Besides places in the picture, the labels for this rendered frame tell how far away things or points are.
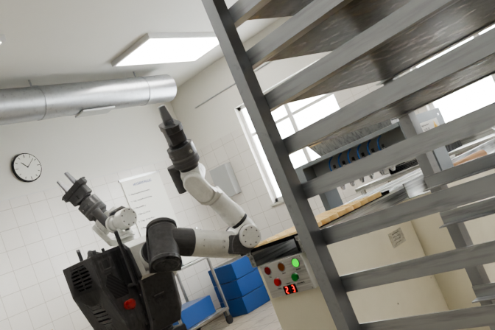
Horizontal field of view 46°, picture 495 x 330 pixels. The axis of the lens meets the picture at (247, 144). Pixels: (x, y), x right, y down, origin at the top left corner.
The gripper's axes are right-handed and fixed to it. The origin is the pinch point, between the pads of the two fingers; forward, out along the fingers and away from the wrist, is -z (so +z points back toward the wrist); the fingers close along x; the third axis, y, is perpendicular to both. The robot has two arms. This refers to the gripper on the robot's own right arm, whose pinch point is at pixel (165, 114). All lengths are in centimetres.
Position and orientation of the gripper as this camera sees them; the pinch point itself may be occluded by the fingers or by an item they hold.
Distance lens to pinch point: 185.7
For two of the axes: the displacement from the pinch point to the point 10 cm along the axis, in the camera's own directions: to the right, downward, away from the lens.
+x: -3.8, -1.5, 9.1
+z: 3.7, 8.8, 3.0
